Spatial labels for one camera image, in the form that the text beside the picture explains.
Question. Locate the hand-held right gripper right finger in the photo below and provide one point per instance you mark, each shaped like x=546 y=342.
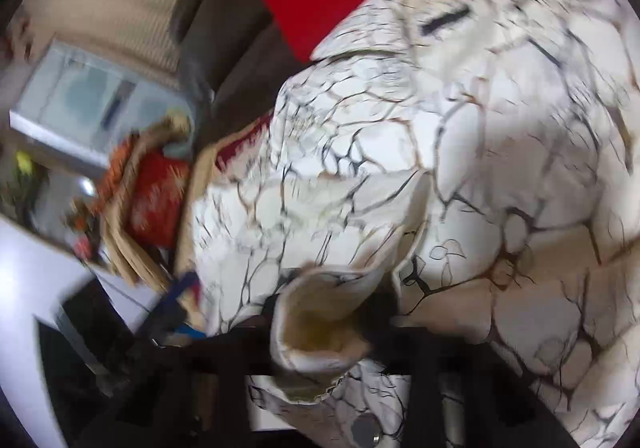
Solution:
x=430 y=378

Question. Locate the red patterned bag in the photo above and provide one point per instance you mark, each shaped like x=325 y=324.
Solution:
x=157 y=200

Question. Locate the white crack-print padded jacket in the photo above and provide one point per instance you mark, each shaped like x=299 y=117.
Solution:
x=400 y=152

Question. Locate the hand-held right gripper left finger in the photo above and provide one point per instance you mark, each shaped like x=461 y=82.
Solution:
x=220 y=358

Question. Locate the floral beige and maroon blanket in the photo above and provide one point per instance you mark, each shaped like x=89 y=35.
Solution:
x=235 y=147

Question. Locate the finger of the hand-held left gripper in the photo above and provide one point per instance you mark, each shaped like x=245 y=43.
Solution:
x=181 y=285

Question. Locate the orange patterned cloth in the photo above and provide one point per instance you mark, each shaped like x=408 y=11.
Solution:
x=112 y=172

